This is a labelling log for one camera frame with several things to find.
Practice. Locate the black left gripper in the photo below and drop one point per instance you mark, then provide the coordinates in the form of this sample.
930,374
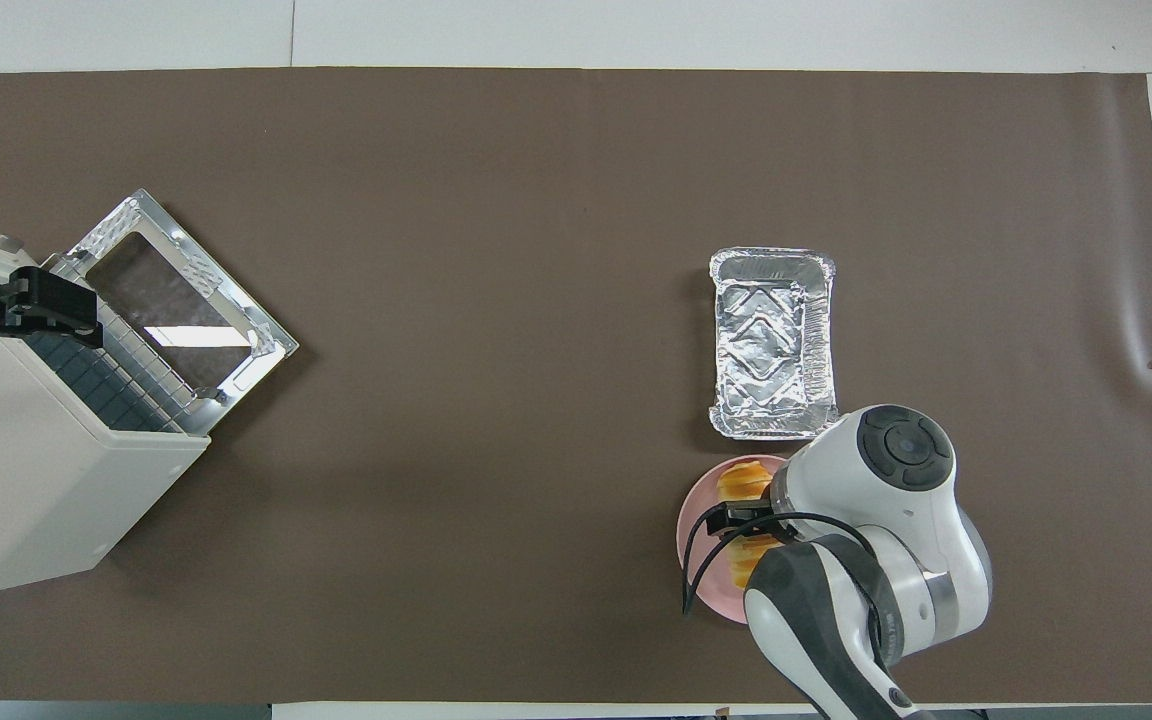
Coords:
46,300

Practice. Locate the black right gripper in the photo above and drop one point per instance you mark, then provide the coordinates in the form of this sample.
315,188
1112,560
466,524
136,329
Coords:
746,516

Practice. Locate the golden bread loaf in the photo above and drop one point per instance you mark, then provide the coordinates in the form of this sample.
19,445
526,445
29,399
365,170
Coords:
741,482

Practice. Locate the aluminium foil tray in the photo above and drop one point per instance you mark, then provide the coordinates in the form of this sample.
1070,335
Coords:
771,340

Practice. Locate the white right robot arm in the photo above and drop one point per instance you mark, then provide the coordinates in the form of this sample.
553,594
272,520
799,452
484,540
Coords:
896,520

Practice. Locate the white toaster oven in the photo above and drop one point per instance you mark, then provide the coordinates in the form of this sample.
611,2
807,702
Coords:
26,480

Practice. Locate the chrome glass oven door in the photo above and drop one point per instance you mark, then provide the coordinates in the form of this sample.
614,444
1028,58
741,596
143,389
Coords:
176,300

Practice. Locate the pink round plate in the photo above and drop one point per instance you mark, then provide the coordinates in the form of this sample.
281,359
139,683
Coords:
718,600

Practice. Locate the brown table mat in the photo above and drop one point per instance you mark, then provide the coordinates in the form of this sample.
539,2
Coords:
536,300

